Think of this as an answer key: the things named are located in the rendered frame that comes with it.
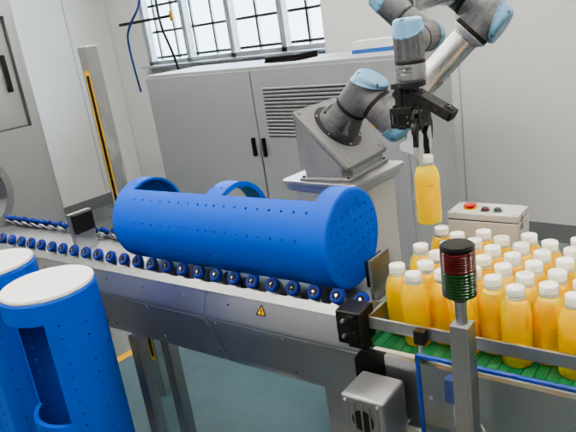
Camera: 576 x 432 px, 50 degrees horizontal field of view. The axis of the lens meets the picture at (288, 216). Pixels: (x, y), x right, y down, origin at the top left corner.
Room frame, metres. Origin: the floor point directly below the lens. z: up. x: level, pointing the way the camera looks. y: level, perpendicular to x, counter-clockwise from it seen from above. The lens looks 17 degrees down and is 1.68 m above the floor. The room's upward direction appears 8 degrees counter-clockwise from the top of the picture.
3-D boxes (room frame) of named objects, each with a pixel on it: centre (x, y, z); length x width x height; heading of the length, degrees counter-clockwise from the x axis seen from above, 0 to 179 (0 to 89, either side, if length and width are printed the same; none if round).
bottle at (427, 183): (1.56, -0.37, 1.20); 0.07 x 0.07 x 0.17
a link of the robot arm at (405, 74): (1.57, -0.36, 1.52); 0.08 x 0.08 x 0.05
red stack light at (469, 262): (1.04, -0.29, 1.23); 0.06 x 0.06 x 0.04
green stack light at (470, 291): (1.04, -0.29, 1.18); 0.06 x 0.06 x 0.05
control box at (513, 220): (1.66, -0.56, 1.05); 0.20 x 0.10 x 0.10; 51
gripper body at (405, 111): (1.58, -0.35, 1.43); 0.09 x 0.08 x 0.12; 51
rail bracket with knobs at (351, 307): (1.38, -0.13, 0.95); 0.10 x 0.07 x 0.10; 141
